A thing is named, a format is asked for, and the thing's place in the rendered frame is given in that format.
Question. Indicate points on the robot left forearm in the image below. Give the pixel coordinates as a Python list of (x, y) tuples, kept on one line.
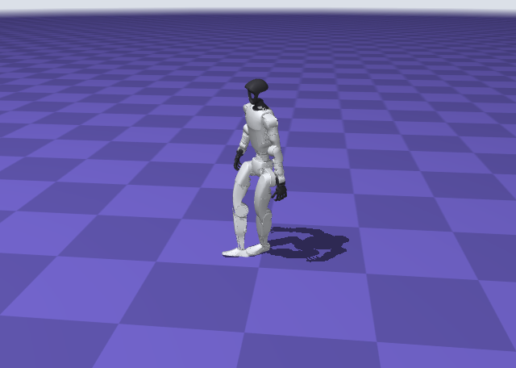
[(277, 165)]

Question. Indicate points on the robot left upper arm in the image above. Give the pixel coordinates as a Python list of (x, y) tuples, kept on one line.
[(271, 125)]

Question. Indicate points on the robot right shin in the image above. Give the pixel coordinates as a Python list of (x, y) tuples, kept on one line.
[(240, 225)]

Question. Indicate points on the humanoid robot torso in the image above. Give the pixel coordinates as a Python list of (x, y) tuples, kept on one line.
[(259, 139)]

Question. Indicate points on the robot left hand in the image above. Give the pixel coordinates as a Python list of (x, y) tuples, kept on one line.
[(280, 191)]

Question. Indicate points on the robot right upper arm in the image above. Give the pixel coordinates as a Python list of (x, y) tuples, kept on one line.
[(245, 127)]

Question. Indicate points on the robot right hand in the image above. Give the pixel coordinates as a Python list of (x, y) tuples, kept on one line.
[(237, 157)]

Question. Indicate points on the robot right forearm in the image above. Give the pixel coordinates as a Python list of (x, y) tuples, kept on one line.
[(244, 142)]

